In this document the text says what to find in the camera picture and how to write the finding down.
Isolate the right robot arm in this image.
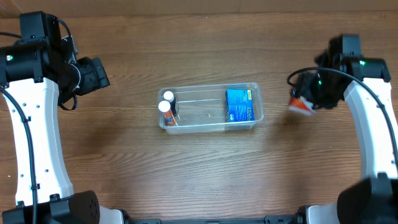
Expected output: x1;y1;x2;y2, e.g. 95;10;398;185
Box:
287;34;397;223

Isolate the black bottle white cap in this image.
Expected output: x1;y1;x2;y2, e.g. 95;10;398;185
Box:
163;91;178;116

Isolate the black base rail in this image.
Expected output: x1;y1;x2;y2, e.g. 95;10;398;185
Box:
124;214;307;224

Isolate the blue box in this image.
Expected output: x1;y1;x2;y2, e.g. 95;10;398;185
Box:
225;89;255;123

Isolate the clear plastic container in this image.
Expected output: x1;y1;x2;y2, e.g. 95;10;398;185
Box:
158;82;264;134

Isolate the orange tube white cap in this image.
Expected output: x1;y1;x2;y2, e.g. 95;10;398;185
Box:
158;100;176;126

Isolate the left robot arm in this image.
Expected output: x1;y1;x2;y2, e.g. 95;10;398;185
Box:
1;11;128;223

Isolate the red and white box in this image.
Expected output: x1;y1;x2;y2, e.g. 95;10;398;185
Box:
288;96;315;116

